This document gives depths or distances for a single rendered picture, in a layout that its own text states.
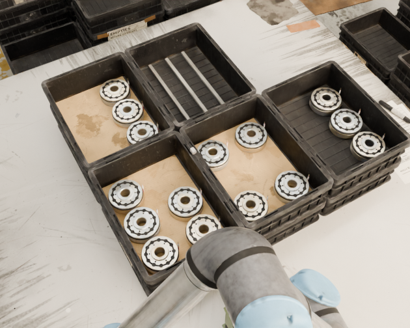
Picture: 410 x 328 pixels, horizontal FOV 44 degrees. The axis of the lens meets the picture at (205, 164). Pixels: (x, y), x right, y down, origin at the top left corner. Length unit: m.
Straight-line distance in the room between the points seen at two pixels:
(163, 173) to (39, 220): 0.44
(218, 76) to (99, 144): 0.49
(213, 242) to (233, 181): 0.69
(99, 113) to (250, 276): 1.07
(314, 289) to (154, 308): 0.40
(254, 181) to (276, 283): 0.77
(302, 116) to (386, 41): 1.30
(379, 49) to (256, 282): 2.21
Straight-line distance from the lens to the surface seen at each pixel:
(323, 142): 1.69
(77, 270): 1.61
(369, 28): 3.01
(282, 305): 0.80
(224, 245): 0.86
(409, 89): 2.58
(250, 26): 2.23
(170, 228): 1.48
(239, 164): 1.59
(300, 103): 1.78
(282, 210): 1.40
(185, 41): 1.90
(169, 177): 1.57
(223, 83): 1.81
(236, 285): 0.83
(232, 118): 1.64
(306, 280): 1.23
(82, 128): 1.73
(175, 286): 0.96
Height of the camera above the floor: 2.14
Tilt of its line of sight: 56 degrees down
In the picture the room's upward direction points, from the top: 1 degrees counter-clockwise
